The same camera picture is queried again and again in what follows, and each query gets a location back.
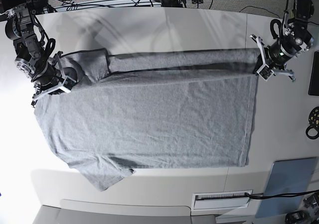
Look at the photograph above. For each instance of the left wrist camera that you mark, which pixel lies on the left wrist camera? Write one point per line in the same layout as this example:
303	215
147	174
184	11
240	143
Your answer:
265	72

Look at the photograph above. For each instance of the grey T-shirt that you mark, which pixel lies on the grey T-shirt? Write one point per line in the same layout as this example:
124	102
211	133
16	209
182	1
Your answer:
191	109

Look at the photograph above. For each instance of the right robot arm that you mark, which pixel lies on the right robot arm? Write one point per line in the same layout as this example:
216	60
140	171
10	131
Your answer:
34	49

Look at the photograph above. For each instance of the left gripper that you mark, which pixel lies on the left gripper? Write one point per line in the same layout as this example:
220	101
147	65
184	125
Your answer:
275	56

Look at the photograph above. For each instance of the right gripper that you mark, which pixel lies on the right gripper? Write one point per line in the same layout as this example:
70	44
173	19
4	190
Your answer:
51	77

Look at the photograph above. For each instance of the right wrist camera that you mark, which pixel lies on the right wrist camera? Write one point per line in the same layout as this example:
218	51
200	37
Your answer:
67	84

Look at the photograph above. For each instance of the black tablet at edge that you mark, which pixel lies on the black tablet at edge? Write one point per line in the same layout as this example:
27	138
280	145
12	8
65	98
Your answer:
314	80

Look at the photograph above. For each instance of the black and yellow round tool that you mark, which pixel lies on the black and yellow round tool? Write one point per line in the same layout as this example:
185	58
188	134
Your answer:
313	123

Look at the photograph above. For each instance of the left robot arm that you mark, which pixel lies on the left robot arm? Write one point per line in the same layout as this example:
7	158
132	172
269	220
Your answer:
291	36

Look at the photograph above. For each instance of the black device bottom right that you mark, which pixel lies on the black device bottom right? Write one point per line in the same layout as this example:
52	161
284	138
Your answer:
297	217

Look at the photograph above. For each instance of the blue-grey flat board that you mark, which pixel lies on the blue-grey flat board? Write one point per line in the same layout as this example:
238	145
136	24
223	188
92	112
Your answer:
287	176

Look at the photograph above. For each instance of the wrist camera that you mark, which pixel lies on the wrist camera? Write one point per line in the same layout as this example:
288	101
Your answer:
265	72
67	84

